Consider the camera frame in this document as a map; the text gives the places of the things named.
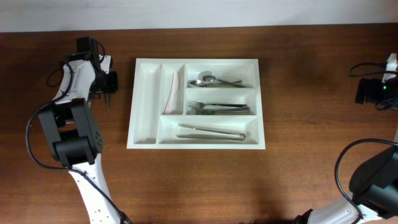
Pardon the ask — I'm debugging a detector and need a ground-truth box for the pink plastic knife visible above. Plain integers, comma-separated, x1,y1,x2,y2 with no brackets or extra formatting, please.
164,72,179,114

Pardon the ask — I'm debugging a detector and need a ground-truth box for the metal spoon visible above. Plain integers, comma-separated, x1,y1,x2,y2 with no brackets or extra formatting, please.
198,71,246,88
188,80,244,88

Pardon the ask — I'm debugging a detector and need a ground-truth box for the white cutlery tray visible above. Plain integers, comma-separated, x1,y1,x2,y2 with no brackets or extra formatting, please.
127,58,266,149

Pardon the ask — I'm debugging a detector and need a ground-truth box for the metal fork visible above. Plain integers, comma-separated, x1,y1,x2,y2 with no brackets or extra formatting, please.
206,107,250,113
187,101,247,109
195,107,250,115

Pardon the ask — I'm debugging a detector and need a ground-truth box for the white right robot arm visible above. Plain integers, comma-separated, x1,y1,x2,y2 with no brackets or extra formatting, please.
293,138,397,223

